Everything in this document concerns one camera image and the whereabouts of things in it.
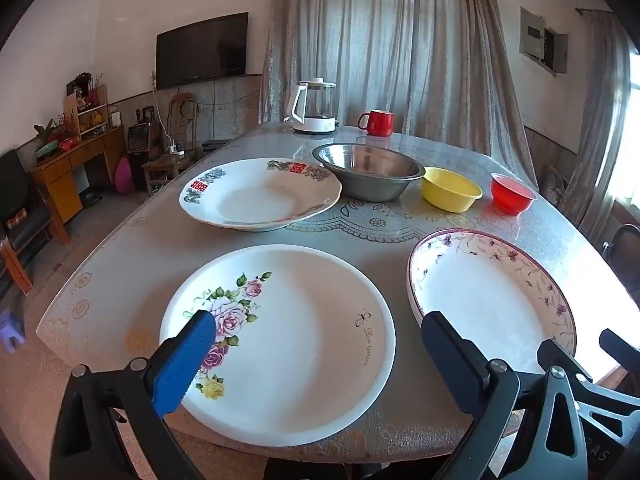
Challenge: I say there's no grey wall electrical box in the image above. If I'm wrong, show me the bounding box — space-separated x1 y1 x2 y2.
519 6 569 77

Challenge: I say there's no wooden desk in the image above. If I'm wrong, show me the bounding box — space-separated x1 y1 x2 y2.
30 124 126 246

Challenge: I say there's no potted plant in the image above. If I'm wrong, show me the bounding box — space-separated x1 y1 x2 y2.
32 119 61 145

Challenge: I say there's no white plate purple floral rim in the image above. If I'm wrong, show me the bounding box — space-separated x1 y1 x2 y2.
407 229 577 376

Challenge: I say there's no wooden shelf with ornaments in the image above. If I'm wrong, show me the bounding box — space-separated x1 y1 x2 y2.
65 74 110 138

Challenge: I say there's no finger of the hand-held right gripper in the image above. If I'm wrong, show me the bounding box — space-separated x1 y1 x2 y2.
599 329 640 367
537 339 596 386

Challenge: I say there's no wide grey curtain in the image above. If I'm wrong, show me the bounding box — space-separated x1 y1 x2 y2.
258 0 538 186

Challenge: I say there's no white plate with red characters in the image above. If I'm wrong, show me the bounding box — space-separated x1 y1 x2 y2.
178 157 343 232

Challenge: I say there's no bundle of bags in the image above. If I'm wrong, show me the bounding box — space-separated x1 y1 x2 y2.
541 162 566 203

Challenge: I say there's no white plate with pink roses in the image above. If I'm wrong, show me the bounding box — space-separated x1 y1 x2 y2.
159 244 397 447

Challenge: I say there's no purple plastic stool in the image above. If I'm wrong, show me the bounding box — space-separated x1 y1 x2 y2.
0 309 26 356

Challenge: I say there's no stainless steel bowl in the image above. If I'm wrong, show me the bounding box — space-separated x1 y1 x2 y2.
312 142 426 202

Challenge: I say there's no wooden chair pink cushion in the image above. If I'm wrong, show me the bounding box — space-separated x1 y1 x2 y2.
601 224 640 266

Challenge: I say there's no red mug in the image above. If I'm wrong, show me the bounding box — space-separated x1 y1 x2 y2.
357 109 395 137

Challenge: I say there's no black speaker box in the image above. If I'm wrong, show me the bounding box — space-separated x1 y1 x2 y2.
126 122 153 153

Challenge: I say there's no red plastic bowl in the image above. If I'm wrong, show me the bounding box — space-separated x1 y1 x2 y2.
490 172 537 217

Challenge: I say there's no window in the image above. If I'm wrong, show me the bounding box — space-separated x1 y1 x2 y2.
607 35 640 221

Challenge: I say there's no white glass electric kettle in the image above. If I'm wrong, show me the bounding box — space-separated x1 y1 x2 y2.
284 78 338 135

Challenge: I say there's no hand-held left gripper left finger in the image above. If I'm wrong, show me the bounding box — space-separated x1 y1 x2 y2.
50 310 218 480

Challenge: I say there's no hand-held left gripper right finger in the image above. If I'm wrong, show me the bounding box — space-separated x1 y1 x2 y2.
421 311 589 480

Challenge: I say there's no black wall television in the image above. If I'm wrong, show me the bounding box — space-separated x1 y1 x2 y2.
155 12 249 90

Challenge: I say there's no pink bag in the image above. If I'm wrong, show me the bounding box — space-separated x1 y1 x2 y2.
114 156 133 193

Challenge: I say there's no yellow plastic bowl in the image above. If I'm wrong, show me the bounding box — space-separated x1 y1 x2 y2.
421 167 483 213

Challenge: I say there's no narrow grey window curtain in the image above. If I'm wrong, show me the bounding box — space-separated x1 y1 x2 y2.
557 7 633 231

